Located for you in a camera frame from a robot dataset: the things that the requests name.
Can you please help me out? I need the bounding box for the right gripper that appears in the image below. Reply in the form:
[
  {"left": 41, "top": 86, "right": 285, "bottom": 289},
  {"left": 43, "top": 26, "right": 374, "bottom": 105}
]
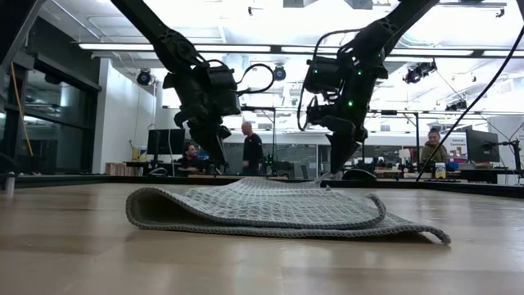
[{"left": 326, "top": 75, "right": 378, "bottom": 176}]

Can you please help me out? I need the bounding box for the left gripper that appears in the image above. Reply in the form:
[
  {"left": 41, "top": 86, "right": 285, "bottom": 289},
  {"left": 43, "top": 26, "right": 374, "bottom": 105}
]
[{"left": 173, "top": 87, "right": 233, "bottom": 168}]

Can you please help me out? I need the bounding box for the grey waffle microfiber towel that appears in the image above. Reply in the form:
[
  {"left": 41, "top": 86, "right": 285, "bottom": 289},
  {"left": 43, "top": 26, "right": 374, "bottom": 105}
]
[{"left": 125, "top": 176, "right": 452, "bottom": 246}]

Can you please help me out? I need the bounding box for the person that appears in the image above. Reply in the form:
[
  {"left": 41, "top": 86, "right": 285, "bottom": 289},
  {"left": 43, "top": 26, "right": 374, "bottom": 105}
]
[
  {"left": 419, "top": 127, "right": 449, "bottom": 165},
  {"left": 240, "top": 120, "right": 264, "bottom": 177},
  {"left": 178, "top": 143, "right": 206, "bottom": 172}
]

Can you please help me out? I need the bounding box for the black computer monitor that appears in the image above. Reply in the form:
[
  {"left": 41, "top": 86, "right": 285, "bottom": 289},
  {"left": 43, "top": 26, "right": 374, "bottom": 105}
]
[
  {"left": 147, "top": 128, "right": 187, "bottom": 157},
  {"left": 465, "top": 128, "right": 501, "bottom": 164}
]

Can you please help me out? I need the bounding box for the stack of wooden boards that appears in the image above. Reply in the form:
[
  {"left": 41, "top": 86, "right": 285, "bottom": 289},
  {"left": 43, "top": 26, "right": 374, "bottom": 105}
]
[{"left": 105, "top": 162, "right": 134, "bottom": 178}]

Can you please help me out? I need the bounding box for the black ceiling spotlight cluster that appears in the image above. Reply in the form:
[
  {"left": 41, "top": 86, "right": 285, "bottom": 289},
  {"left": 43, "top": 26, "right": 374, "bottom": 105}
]
[{"left": 402, "top": 60, "right": 439, "bottom": 85}]

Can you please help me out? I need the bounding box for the white printed sign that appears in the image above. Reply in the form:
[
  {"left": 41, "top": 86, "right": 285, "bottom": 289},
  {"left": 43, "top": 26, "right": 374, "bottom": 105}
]
[{"left": 448, "top": 134, "right": 468, "bottom": 159}]

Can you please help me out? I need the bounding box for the long ceiling light strip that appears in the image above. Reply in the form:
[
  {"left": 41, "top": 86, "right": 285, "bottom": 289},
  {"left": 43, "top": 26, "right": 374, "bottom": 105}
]
[{"left": 77, "top": 42, "right": 524, "bottom": 58}]

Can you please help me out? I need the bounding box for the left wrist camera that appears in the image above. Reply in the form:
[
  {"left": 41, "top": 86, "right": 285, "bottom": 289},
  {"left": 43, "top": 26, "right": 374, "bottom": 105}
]
[{"left": 212, "top": 83, "right": 243, "bottom": 117}]

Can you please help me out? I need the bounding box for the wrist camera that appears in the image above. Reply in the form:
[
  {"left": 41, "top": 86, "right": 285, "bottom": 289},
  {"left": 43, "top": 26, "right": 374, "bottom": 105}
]
[
  {"left": 305, "top": 95, "right": 329, "bottom": 125},
  {"left": 212, "top": 83, "right": 243, "bottom": 117}
]

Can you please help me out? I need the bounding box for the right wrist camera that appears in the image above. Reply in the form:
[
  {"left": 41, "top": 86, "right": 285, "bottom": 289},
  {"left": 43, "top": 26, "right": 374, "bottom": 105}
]
[{"left": 305, "top": 95, "right": 329, "bottom": 125}]

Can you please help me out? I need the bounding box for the black right camera cable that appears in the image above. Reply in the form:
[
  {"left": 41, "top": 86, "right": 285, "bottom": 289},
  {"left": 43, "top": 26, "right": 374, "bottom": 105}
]
[{"left": 297, "top": 28, "right": 362, "bottom": 133}]

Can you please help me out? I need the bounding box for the black camera cable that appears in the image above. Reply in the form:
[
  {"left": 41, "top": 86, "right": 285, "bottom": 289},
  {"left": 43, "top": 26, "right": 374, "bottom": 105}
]
[
  {"left": 236, "top": 62, "right": 277, "bottom": 97},
  {"left": 297, "top": 28, "right": 362, "bottom": 133}
]

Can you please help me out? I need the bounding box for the black left camera cable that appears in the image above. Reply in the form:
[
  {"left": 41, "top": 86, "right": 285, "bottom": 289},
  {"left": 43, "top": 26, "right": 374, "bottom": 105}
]
[{"left": 236, "top": 62, "right": 277, "bottom": 97}]

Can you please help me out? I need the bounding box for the yellow cable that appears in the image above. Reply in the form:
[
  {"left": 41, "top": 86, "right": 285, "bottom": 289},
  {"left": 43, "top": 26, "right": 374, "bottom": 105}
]
[{"left": 10, "top": 63, "right": 34, "bottom": 157}]

